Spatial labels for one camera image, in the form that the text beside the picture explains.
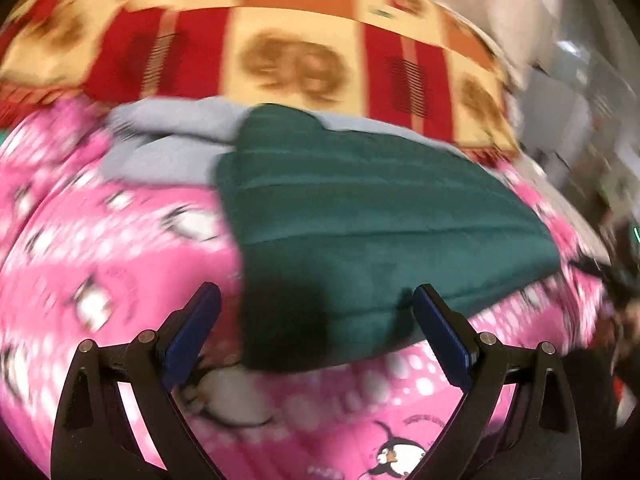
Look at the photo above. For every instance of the pink penguin bed sheet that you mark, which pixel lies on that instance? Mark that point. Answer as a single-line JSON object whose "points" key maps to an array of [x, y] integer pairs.
{"points": [[86, 257]]}

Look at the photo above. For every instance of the grey folded sweatshirt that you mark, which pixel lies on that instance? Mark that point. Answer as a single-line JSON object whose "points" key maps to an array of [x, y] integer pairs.
{"points": [[164, 141]]}

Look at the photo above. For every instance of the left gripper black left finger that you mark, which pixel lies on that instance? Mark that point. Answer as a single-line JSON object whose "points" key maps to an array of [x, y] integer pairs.
{"points": [[117, 418]]}

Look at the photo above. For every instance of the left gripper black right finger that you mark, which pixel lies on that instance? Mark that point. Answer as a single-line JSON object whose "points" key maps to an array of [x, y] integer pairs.
{"points": [[516, 418]]}

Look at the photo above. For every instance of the dark green puffer jacket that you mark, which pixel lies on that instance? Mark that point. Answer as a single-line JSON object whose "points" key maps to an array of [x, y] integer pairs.
{"points": [[337, 228]]}

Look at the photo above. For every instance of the red orange rose blanket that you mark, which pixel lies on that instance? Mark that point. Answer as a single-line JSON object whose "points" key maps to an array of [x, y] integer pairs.
{"points": [[412, 63]]}

